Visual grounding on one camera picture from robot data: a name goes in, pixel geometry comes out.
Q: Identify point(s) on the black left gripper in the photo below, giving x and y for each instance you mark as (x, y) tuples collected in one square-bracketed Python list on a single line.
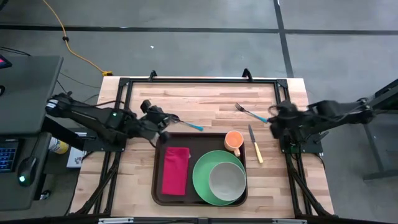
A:
[(152, 121)]

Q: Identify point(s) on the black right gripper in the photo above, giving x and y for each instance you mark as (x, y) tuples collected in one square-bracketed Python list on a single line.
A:
[(290, 119)]

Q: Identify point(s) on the dark brown plastic tray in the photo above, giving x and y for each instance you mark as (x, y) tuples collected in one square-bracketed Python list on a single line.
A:
[(205, 141)]

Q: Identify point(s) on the orange mug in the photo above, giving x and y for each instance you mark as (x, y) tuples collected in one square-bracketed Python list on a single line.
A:
[(234, 140)]

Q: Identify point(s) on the red cloth napkin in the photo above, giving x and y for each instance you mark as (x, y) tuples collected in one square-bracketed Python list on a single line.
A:
[(175, 171)]

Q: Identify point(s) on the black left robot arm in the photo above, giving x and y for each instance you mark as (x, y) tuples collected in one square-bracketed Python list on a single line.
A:
[(93, 119)]

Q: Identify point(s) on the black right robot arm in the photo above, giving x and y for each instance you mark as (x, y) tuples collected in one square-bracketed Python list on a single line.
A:
[(335, 115)]

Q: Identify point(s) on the green plate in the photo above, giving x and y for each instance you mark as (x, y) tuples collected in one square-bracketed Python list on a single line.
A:
[(200, 177)]

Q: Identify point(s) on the grey bowl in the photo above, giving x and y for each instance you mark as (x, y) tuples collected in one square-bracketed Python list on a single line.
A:
[(227, 182)]

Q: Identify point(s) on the white printed box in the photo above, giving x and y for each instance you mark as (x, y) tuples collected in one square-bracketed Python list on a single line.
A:
[(76, 158)]

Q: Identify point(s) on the black metal stand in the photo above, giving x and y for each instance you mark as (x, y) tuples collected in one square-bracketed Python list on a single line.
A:
[(372, 149)]

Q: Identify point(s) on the yellow and white can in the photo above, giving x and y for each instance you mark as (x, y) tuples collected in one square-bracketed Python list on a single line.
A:
[(60, 146)]

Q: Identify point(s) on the black caster wheel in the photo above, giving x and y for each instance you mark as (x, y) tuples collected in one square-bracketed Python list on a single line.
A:
[(45, 195)]

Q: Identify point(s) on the black computer mouse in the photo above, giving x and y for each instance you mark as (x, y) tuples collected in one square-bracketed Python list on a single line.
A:
[(27, 172)]

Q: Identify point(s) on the grey desk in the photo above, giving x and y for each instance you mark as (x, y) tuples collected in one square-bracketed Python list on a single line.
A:
[(18, 109)]

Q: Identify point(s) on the backlit keyboard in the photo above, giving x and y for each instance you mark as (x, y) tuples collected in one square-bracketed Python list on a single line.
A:
[(7, 159)]

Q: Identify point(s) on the dark device with pink screen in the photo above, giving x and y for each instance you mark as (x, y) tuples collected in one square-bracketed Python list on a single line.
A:
[(3, 62)]

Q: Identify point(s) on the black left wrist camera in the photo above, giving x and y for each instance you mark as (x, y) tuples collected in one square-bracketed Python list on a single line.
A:
[(145, 105)]

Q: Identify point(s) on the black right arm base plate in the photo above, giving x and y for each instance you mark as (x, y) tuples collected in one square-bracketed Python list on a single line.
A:
[(311, 147)]

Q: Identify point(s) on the black aluminium table frame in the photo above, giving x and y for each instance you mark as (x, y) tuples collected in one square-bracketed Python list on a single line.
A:
[(202, 81)]

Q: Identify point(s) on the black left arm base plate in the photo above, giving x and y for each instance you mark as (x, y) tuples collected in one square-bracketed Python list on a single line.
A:
[(93, 146)]

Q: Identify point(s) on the silver metal bracket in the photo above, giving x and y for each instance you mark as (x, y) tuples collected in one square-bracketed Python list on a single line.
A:
[(115, 220), (289, 221)]

